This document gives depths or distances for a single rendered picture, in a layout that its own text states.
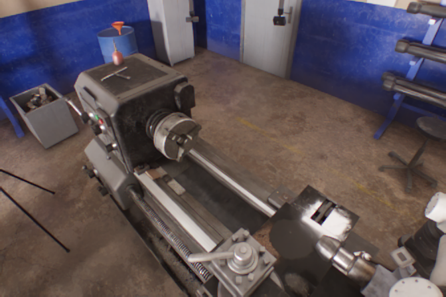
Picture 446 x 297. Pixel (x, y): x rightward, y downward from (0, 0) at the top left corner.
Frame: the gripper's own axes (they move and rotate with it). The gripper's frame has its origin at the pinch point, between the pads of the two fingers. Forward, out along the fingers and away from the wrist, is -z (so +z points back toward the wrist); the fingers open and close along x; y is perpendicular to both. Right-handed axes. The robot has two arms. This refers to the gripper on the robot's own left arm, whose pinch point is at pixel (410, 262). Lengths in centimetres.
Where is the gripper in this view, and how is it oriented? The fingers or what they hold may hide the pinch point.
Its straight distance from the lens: 92.5
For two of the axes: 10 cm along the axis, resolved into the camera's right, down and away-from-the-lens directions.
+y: -9.8, 1.6, -1.4
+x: -2.1, -6.3, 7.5
